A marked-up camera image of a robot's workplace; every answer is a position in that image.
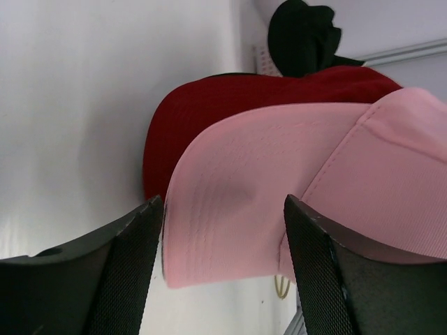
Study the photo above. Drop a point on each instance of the pink baseball cap white logo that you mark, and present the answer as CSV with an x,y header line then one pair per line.
x,y
378,169

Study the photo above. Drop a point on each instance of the white plastic basket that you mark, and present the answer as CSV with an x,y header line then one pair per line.
x,y
263,62

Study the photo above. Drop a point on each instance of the right aluminium corner post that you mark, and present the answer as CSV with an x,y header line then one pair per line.
x,y
416,51

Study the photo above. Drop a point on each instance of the beige wire hat stand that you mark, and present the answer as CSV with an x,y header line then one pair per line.
x,y
282,286

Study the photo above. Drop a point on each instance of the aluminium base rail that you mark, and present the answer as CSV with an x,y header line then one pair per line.
x,y
297,324

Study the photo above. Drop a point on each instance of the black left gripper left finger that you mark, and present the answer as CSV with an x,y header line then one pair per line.
x,y
95,284

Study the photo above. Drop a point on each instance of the black baseball cap gold logo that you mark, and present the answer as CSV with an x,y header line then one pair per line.
x,y
303,40

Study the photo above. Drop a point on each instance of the red baseball cap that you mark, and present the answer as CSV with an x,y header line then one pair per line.
x,y
191,108

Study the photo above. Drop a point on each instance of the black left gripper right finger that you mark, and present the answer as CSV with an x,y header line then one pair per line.
x,y
351,284

